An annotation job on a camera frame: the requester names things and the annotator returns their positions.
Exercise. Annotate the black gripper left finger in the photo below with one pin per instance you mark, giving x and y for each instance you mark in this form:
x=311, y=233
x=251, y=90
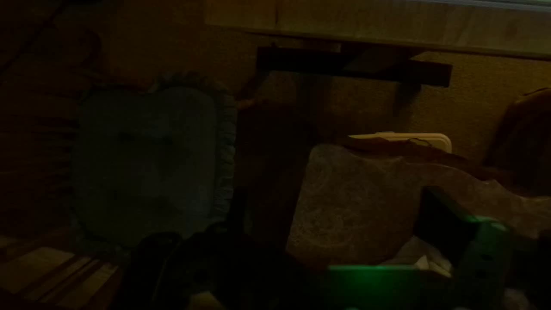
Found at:
x=208, y=276

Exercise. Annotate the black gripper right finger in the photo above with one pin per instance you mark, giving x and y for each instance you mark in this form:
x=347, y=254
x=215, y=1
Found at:
x=506, y=269

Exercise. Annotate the blue ruffled seat cushion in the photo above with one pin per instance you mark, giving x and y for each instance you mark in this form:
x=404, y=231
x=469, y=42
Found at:
x=149, y=161

